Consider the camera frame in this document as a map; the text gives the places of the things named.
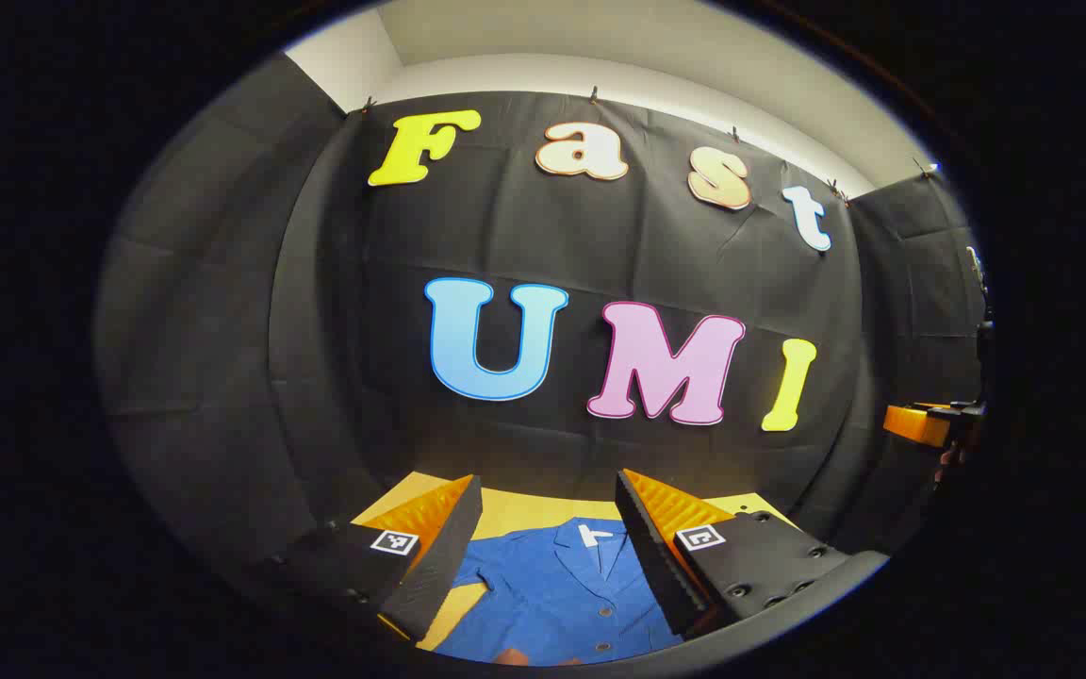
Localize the blue button shirt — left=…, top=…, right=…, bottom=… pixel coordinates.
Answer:
left=432, top=517, right=687, bottom=667

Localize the black backdrop cloth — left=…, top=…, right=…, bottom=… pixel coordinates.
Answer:
left=95, top=52, right=989, bottom=614

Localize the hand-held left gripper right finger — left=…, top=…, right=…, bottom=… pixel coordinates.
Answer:
left=614, top=469, right=891, bottom=642

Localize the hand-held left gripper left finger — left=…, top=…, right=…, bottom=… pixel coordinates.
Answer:
left=265, top=474, right=485, bottom=644

